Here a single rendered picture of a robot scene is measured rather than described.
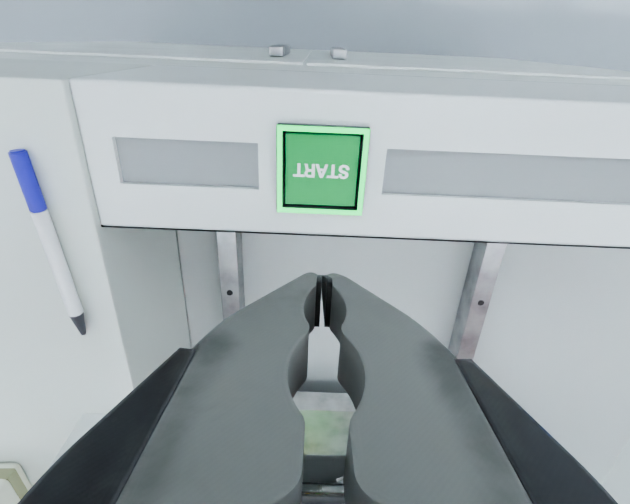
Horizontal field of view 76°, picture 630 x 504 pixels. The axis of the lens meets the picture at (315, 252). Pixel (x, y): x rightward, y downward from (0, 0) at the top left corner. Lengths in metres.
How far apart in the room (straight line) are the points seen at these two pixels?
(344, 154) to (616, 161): 0.17
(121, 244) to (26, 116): 0.11
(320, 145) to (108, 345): 0.23
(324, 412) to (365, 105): 0.36
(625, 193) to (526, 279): 0.20
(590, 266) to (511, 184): 0.26
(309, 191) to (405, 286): 0.24
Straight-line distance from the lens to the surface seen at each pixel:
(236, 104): 0.26
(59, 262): 0.33
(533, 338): 0.57
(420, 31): 1.24
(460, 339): 0.50
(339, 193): 0.26
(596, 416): 0.71
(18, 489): 0.53
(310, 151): 0.25
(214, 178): 0.28
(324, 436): 0.54
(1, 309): 0.39
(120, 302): 0.35
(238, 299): 0.45
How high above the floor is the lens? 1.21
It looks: 62 degrees down
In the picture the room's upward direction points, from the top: 178 degrees counter-clockwise
